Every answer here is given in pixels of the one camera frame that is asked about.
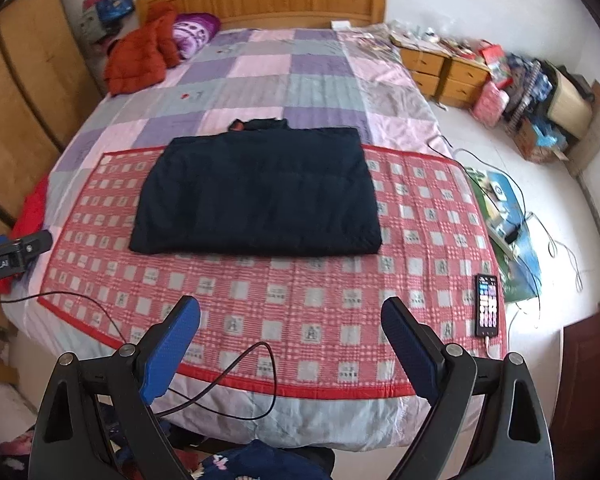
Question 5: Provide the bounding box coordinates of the blue printed bag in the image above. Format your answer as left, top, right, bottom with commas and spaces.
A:
82, 0, 136, 43

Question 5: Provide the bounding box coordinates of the blue green floor poster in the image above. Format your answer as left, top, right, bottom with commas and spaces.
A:
467, 167, 543, 306

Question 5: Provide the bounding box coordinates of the cardboard box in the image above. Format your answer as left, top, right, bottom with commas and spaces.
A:
511, 119, 571, 163

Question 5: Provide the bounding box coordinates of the navy padded jacket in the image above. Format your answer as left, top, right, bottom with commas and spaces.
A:
129, 117, 383, 256

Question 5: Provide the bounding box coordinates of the white charging cable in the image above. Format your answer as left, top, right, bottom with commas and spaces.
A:
484, 335, 511, 361

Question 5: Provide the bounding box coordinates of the orange-red puffer jacket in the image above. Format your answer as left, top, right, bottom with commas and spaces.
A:
103, 2, 183, 96

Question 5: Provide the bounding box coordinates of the wooden nightstand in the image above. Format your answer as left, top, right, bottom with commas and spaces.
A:
399, 46, 449, 102
439, 55, 492, 110

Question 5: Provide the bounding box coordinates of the navy floral clothing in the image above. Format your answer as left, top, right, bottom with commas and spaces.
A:
195, 439, 333, 480

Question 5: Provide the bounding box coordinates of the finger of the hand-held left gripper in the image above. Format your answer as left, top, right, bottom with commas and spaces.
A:
7, 230, 53, 273

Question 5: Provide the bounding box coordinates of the black smartphone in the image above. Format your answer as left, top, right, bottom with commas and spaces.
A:
475, 273, 501, 338

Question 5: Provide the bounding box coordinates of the wooden wardrobe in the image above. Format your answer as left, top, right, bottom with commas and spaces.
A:
0, 0, 103, 241

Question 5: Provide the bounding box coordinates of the red checked mat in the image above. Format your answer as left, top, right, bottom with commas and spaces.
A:
37, 145, 510, 402

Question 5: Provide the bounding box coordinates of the thin black cable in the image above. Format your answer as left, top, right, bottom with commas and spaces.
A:
0, 292, 281, 420

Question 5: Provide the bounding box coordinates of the red garment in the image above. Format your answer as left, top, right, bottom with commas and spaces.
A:
0, 177, 51, 298

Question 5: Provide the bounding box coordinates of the pastel patchwork bed sheet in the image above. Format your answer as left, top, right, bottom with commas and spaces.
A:
0, 24, 511, 448

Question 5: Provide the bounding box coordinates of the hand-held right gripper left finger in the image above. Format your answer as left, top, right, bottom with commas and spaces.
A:
27, 296, 202, 480

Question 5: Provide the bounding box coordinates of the pile of household clutter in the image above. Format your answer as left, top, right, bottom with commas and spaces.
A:
480, 45, 600, 161

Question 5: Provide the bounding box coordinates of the dark wooden door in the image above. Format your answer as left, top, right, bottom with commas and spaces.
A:
562, 305, 600, 461

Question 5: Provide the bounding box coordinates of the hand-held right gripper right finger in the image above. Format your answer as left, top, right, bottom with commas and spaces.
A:
381, 296, 553, 480

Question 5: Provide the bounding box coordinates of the pink bag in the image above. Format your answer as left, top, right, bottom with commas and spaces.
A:
472, 81, 512, 123

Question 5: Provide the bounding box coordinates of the purple blanket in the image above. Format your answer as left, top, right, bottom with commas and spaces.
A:
172, 12, 222, 61

